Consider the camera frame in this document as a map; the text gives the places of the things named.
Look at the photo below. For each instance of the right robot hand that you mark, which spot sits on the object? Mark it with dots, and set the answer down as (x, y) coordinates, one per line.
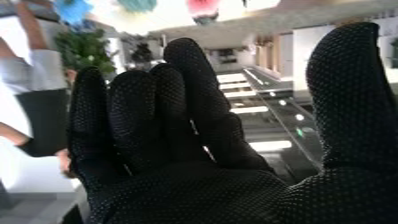
(195, 196)

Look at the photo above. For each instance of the person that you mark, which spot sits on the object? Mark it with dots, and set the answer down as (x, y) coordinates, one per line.
(35, 73)

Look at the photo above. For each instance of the green potted plant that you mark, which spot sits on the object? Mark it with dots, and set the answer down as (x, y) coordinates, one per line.
(85, 50)

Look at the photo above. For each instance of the white sheet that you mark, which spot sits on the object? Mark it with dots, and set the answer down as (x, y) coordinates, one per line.
(169, 15)

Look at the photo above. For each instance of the pink flower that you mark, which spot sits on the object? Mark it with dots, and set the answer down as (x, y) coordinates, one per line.
(202, 9)

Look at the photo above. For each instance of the light blue flower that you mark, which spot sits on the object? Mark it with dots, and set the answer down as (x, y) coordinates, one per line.
(137, 4)

